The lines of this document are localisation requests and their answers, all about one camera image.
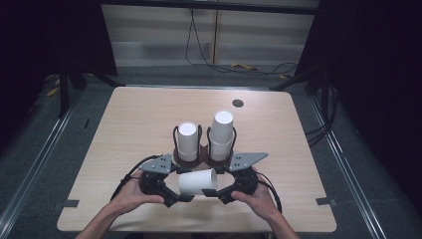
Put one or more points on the grey tape strip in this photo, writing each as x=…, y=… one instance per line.
x=325, y=201
x=68, y=203

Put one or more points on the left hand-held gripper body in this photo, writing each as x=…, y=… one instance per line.
x=156, y=164

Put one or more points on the yellow floor tape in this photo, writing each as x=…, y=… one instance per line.
x=52, y=92
x=245, y=66

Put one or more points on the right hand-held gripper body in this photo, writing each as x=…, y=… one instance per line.
x=245, y=161

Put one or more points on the person's left hand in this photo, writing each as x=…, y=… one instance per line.
x=131, y=199

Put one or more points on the round dark table grommet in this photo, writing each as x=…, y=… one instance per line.
x=238, y=103

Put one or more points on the metal floor rail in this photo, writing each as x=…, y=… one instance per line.
x=40, y=159
x=345, y=166

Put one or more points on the person's right hand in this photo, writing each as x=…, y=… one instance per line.
x=260, y=204

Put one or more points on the dark brown double cup holder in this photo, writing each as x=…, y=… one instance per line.
x=203, y=156

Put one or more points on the white paper cup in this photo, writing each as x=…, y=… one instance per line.
x=197, y=182
x=187, y=136
x=187, y=157
x=221, y=126
x=220, y=151

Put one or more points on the black stand legs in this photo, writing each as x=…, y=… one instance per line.
x=292, y=81
x=63, y=96

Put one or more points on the black curtain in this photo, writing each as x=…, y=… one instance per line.
x=371, y=66
x=43, y=36

